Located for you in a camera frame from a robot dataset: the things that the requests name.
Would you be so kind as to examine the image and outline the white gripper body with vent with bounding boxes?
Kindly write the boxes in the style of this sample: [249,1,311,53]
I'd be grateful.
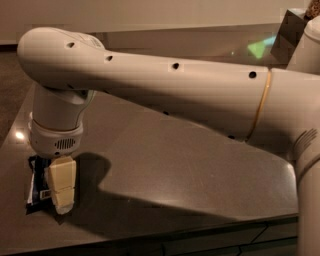
[28,113,84,158]

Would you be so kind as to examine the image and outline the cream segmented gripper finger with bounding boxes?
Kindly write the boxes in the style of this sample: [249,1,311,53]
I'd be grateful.
[46,156,76,214]

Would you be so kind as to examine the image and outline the blue rxbar blueberry wrapper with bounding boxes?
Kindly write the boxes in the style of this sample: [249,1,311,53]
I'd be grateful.
[26,155,51,214]

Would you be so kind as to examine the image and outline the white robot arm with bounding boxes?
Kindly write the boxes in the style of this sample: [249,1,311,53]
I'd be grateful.
[17,19,320,256]

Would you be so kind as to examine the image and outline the dark box in background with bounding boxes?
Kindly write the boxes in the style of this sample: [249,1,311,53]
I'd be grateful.
[271,8,309,65]

